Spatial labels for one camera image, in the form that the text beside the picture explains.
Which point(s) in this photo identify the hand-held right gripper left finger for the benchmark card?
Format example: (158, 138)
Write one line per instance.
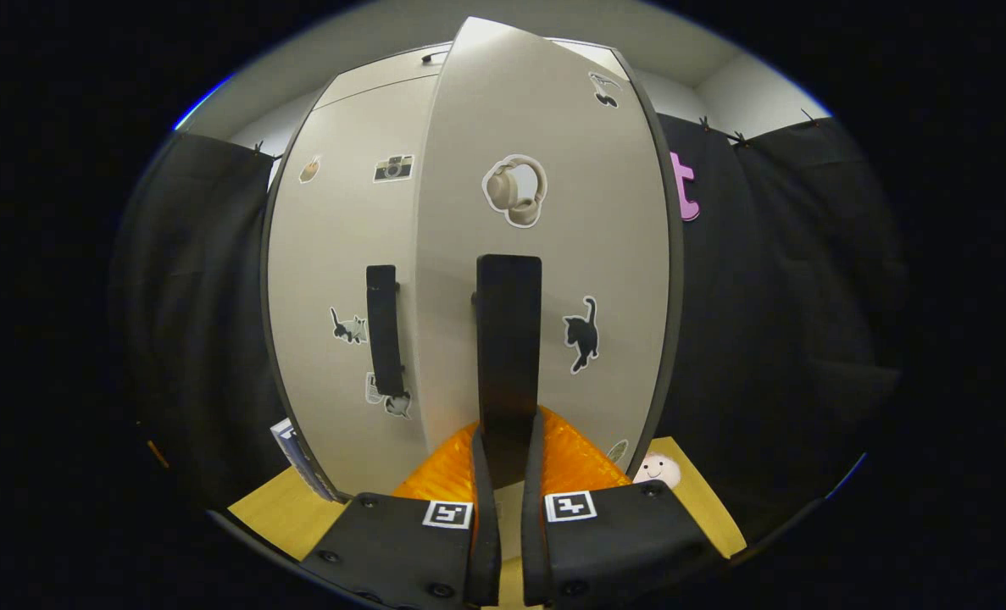
(486, 508)

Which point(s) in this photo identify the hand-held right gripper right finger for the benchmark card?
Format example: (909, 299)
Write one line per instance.
(532, 517)

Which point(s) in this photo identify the beige cabinet door headphone sticker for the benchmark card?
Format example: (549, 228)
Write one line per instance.
(621, 254)

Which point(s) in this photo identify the beige double-door shoe cabinet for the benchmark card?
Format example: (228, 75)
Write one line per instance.
(375, 85)

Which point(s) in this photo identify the pink smiling plush toy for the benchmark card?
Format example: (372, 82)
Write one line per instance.
(659, 468)

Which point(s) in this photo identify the black backdrop cloth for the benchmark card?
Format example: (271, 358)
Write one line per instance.
(808, 296)

